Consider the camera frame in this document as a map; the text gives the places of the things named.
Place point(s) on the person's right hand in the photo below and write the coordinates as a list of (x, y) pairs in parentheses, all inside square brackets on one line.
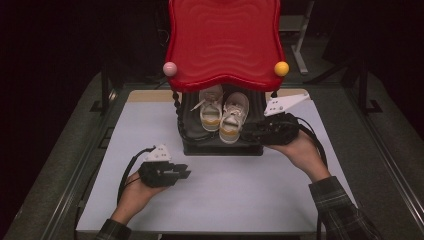
[(305, 155)]

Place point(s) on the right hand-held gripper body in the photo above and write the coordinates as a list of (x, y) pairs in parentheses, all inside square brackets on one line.
[(280, 130)]

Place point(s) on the white metal stand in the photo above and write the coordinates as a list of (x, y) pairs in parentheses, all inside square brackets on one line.
[(301, 43)]

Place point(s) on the person's left hand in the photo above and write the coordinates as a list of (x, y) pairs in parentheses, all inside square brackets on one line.
[(133, 198)]

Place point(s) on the white sneaker with lace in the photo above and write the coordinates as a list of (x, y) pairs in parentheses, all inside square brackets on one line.
[(210, 110)]

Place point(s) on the black metal stand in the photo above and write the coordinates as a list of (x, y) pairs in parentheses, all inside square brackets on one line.
[(364, 90), (105, 90)]

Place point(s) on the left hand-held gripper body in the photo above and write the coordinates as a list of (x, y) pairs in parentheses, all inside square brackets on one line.
[(156, 173)]

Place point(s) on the red and black shoe rack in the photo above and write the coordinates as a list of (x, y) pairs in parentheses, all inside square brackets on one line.
[(223, 43)]

